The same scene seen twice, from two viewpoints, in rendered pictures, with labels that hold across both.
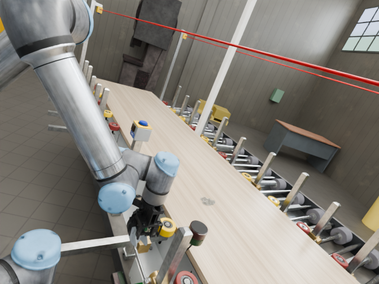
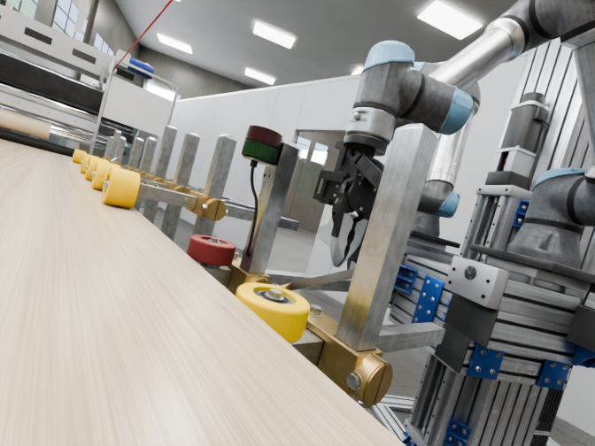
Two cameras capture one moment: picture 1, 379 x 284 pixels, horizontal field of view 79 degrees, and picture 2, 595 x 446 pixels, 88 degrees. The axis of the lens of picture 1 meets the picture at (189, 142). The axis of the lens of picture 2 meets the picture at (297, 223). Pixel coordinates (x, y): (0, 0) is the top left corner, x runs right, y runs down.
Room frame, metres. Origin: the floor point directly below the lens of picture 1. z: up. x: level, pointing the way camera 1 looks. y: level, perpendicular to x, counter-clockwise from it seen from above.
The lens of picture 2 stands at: (1.11, -0.05, 1.00)
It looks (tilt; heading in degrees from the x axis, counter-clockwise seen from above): 3 degrees down; 178
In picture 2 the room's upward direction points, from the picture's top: 16 degrees clockwise
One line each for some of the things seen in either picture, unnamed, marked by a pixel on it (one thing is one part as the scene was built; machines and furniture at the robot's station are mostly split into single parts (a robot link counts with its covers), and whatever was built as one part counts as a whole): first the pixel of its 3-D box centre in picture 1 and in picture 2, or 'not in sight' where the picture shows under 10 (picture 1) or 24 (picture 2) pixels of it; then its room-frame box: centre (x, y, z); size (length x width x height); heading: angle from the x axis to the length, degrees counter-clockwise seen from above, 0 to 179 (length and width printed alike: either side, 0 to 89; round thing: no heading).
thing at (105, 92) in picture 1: (99, 119); not in sight; (1.55, 0.68, 0.91); 0.03 x 0.03 x 0.48; 38
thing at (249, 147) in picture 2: (194, 235); (259, 152); (0.59, -0.13, 1.07); 0.06 x 0.06 x 0.02
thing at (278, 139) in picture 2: (197, 230); (264, 138); (0.59, -0.13, 1.10); 0.06 x 0.06 x 0.02
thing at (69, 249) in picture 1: (117, 242); (368, 341); (0.67, 0.11, 0.84); 0.43 x 0.03 x 0.04; 128
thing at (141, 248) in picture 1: (139, 235); (336, 352); (0.74, 0.05, 0.84); 0.13 x 0.06 x 0.05; 38
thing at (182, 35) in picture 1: (171, 71); not in sight; (3.26, 0.60, 1.25); 0.09 x 0.08 x 1.10; 38
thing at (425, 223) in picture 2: not in sight; (422, 220); (-0.13, 0.48, 1.09); 0.15 x 0.15 x 0.10
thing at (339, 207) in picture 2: not in sight; (344, 211); (0.62, 0.03, 1.02); 0.05 x 0.02 x 0.09; 128
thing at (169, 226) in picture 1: (163, 233); (261, 342); (0.79, -0.04, 0.85); 0.08 x 0.08 x 0.11
